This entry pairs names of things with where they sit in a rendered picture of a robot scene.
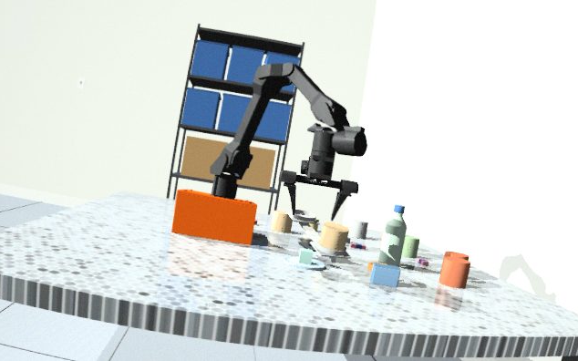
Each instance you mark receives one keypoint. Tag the light blue block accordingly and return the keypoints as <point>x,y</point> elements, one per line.
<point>385,274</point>

